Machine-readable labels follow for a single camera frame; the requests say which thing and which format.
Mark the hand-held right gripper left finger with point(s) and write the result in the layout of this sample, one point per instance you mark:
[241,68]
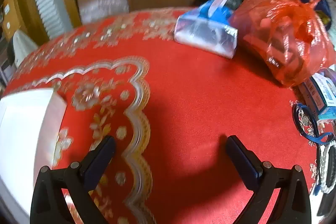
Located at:
[98,163]

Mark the blue medicine box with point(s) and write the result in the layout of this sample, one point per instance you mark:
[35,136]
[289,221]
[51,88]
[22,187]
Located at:
[323,98]

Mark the blue tissue pack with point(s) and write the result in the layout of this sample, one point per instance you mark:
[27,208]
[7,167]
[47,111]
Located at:
[204,29]

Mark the red floral tablecloth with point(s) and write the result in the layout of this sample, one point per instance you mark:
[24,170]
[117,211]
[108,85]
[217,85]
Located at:
[189,98]

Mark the blue ribbon bangle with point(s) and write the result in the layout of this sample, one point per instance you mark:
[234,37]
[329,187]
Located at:
[313,120]

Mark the white cardboard box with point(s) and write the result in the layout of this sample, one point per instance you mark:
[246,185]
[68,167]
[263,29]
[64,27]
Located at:
[23,134]

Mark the plastic-wrapped chair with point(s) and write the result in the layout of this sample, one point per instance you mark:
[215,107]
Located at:
[102,3]

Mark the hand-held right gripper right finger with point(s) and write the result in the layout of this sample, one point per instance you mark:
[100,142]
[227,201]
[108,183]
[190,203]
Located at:
[244,161]

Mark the white appliance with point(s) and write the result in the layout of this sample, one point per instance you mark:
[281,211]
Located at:
[22,45]

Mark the red plastic bag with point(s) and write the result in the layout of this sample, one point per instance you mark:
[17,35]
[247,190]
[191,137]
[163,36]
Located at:
[283,37]

